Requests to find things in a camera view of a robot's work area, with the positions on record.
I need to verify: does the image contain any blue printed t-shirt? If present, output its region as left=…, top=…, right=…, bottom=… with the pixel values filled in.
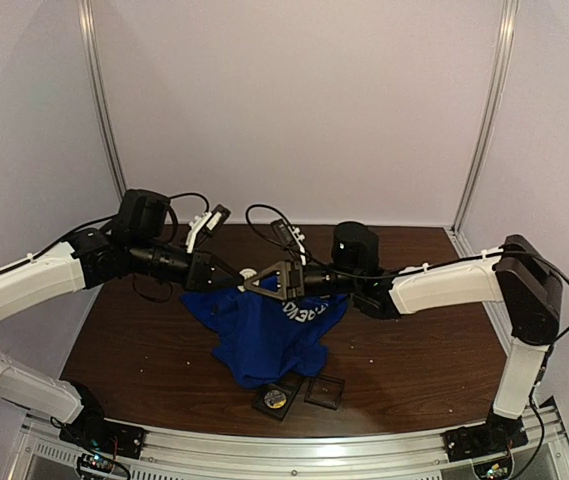
left=181, top=288, right=348, bottom=389

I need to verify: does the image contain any small round badge brooch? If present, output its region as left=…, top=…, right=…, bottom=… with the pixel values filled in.
left=263, top=389, right=287, bottom=410

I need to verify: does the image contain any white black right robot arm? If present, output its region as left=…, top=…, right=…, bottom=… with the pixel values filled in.
left=244, top=220, right=567, bottom=420

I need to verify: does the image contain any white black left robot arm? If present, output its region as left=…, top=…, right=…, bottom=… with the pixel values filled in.
left=0, top=189, right=244, bottom=424

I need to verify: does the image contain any black display box upper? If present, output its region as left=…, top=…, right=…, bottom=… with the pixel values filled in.
left=282, top=374, right=308, bottom=392

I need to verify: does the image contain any black display box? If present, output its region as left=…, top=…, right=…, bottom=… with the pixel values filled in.
left=252, top=383, right=299, bottom=422
left=282, top=374, right=308, bottom=392
left=304, top=375, right=345, bottom=411

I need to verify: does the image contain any black display box right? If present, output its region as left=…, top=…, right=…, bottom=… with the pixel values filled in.
left=304, top=375, right=345, bottom=411

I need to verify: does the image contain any black display box lower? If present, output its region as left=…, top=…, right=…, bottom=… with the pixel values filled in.
left=252, top=383, right=299, bottom=422

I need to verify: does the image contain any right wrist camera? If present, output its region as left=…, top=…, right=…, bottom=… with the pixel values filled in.
left=270, top=219, right=308, bottom=266

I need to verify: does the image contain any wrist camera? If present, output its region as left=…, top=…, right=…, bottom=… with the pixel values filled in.
left=184, top=204, right=231, bottom=253
left=270, top=219, right=308, bottom=266

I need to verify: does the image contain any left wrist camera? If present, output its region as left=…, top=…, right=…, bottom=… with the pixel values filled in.
left=184, top=204, right=231, bottom=253

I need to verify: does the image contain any black left camera cable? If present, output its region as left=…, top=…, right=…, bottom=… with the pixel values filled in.
left=131, top=192, right=213, bottom=304

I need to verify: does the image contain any black camera cable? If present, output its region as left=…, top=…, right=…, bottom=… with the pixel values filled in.
left=131, top=192, right=213, bottom=304
left=244, top=202, right=415, bottom=281

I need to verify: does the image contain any black right camera cable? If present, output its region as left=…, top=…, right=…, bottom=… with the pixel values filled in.
left=244, top=202, right=415, bottom=281

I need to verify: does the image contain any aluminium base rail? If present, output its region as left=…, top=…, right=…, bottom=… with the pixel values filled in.
left=4, top=406, right=569, bottom=479

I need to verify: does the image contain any left aluminium frame post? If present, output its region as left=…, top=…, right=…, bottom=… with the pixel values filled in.
left=78, top=0, right=127, bottom=199

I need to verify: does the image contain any aluminium frame post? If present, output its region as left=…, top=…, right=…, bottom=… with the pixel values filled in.
left=78, top=0, right=127, bottom=199
left=451, top=0, right=520, bottom=236

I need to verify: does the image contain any right aluminium frame post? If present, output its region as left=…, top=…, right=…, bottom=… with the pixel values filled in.
left=451, top=0, right=520, bottom=236

